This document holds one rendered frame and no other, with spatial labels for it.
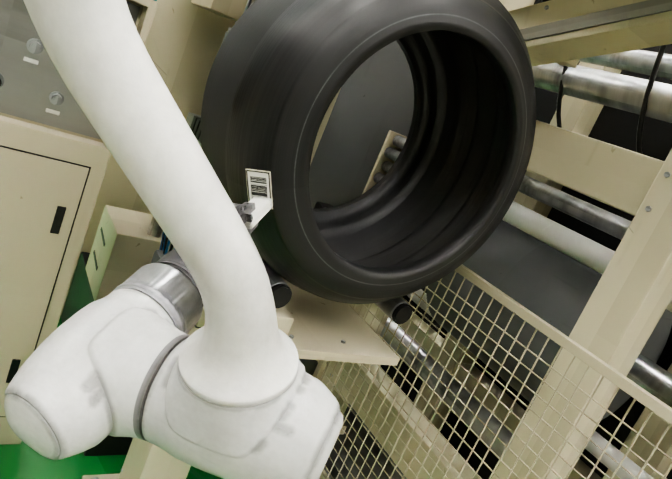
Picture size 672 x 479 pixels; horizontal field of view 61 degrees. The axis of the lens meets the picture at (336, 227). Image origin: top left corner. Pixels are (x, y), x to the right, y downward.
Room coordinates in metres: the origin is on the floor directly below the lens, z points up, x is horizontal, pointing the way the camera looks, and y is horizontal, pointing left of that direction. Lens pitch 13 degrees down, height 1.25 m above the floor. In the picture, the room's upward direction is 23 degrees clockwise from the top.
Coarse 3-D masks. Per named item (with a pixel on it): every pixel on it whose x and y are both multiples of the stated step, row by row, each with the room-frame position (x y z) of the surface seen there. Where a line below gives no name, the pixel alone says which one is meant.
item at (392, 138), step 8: (392, 136) 1.55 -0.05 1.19; (400, 136) 1.54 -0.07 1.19; (384, 144) 1.55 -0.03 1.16; (392, 144) 1.56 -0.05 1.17; (400, 144) 1.52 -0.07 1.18; (384, 152) 1.54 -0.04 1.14; (392, 152) 1.52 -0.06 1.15; (376, 160) 1.55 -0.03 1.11; (384, 160) 1.55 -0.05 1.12; (392, 160) 1.52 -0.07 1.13; (376, 168) 1.55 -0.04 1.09; (384, 168) 1.54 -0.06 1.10; (376, 176) 1.53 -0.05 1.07; (368, 184) 1.54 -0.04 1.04
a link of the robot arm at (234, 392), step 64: (64, 0) 0.36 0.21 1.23; (64, 64) 0.37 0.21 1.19; (128, 64) 0.38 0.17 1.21; (128, 128) 0.38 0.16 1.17; (192, 192) 0.39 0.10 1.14; (192, 256) 0.39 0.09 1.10; (256, 256) 0.42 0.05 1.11; (256, 320) 0.41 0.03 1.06; (192, 384) 0.41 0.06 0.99; (256, 384) 0.41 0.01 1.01; (320, 384) 0.46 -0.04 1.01; (192, 448) 0.42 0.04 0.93; (256, 448) 0.41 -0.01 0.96; (320, 448) 0.42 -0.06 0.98
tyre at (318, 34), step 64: (256, 0) 0.98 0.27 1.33; (320, 0) 0.85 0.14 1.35; (384, 0) 0.85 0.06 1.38; (448, 0) 0.91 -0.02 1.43; (256, 64) 0.83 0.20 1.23; (320, 64) 0.81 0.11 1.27; (448, 64) 1.27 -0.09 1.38; (512, 64) 1.00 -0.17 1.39; (256, 128) 0.81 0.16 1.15; (448, 128) 1.31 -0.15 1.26; (512, 128) 1.06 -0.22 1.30; (384, 192) 1.29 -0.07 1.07; (448, 192) 1.26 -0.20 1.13; (512, 192) 1.09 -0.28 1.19; (320, 256) 0.88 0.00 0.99; (384, 256) 1.18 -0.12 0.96; (448, 256) 1.03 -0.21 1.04
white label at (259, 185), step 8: (248, 176) 0.82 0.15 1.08; (256, 176) 0.82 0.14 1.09; (264, 176) 0.81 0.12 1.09; (248, 184) 0.82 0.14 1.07; (256, 184) 0.82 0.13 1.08; (264, 184) 0.82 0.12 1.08; (248, 192) 0.83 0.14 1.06; (256, 192) 0.82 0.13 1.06; (264, 192) 0.82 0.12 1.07; (248, 200) 0.83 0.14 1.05; (272, 200) 0.82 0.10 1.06; (272, 208) 0.82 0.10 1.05
